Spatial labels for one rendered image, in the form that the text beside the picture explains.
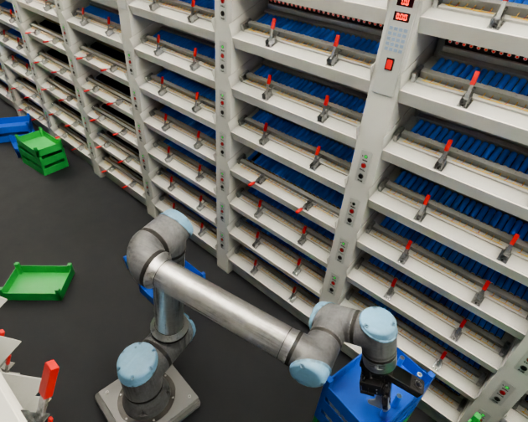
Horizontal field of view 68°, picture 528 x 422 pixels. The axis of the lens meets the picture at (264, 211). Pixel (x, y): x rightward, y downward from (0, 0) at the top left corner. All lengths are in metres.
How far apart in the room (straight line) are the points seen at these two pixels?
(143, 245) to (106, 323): 1.09
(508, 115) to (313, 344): 0.77
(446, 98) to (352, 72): 0.30
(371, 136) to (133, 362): 1.16
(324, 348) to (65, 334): 1.49
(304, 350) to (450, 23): 0.89
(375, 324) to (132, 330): 1.38
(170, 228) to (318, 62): 0.73
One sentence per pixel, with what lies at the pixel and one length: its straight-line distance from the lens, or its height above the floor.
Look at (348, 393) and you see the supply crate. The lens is 1.41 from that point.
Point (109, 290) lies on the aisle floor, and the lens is 2.32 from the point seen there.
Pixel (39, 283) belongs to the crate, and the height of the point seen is 0.00.
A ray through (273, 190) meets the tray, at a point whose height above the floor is 0.72.
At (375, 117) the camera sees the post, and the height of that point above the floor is 1.20.
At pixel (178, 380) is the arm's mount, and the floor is 0.09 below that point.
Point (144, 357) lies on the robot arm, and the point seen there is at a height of 0.35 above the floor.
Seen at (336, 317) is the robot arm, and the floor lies 0.87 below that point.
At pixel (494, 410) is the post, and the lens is 1.77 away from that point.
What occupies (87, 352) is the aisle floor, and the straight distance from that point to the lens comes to 2.11.
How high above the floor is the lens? 1.69
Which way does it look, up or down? 37 degrees down
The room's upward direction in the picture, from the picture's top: 5 degrees clockwise
